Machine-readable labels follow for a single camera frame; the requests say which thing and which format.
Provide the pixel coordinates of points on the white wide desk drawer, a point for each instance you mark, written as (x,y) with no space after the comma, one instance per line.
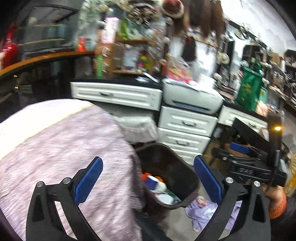
(121,94)

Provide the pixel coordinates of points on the right white desk drawer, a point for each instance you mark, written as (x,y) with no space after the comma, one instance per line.
(228,115)

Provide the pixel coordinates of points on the white drawer cabinet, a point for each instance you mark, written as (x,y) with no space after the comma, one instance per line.
(185,132)

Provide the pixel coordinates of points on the orange curved counter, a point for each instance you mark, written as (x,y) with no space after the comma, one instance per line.
(31,62)

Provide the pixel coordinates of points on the dark brown trash bin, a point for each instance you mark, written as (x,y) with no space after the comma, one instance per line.
(180,178)

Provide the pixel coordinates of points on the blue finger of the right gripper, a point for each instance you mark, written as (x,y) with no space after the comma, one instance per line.
(220,154)
(239,148)

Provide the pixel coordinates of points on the green bottle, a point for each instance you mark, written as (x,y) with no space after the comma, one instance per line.
(99,61)

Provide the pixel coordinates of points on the red tin can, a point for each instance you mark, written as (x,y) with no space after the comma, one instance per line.
(81,44)

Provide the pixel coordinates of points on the green shopping bag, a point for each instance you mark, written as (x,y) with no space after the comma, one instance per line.
(251,84)

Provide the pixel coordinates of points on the wooden shelf rack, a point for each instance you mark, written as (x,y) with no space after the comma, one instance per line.
(136,56)

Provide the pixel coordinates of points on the right hand orange sleeve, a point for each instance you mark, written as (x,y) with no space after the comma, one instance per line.
(278,200)

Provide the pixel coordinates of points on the glass display case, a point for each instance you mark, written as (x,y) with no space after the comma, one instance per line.
(43,29)

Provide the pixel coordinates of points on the white face mask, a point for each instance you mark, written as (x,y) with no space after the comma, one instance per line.
(167,197)

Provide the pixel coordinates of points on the white printer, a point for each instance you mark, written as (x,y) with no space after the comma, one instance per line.
(191,96)

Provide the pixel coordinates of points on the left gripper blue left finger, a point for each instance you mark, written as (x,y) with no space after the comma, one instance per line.
(43,220)

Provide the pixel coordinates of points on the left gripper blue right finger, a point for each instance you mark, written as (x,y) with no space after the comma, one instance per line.
(252,222)

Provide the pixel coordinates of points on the red vase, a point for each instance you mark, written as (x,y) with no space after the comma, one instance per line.
(9,52)

